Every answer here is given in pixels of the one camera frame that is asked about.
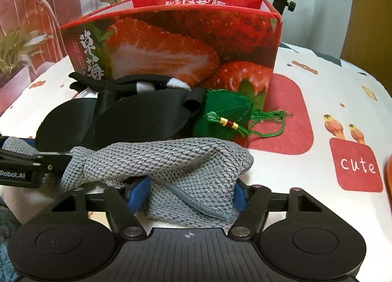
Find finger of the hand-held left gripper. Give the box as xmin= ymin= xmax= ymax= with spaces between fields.
xmin=0 ymin=136 xmax=37 ymax=152
xmin=0 ymin=150 xmax=73 ymax=175

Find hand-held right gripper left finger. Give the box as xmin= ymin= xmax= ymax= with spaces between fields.
xmin=50 ymin=177 xmax=151 ymax=241

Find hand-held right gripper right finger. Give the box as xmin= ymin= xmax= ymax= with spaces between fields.
xmin=227 ymin=182 xmax=339 ymax=241

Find grey knit cloth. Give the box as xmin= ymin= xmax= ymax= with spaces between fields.
xmin=3 ymin=137 xmax=255 ymax=227

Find black eye mask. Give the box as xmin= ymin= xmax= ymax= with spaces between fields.
xmin=35 ymin=89 xmax=204 ymax=152

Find red strawberry cardboard box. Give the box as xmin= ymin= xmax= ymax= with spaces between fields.
xmin=60 ymin=0 xmax=282 ymax=111

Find teal fluffy cloth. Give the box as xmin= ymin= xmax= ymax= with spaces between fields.
xmin=0 ymin=199 xmax=23 ymax=282

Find green sachet with tassel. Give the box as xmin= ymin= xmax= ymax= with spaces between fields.
xmin=192 ymin=88 xmax=290 ymax=142

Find printed tablecloth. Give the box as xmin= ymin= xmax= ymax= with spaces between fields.
xmin=0 ymin=42 xmax=392 ymax=282

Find orange plastic item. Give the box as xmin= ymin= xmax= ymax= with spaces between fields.
xmin=384 ymin=153 xmax=392 ymax=209

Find wooden door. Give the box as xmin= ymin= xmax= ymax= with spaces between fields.
xmin=340 ymin=0 xmax=392 ymax=99

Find pink plant printed wall cloth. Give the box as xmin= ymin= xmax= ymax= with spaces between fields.
xmin=0 ymin=0 xmax=160 ymax=114

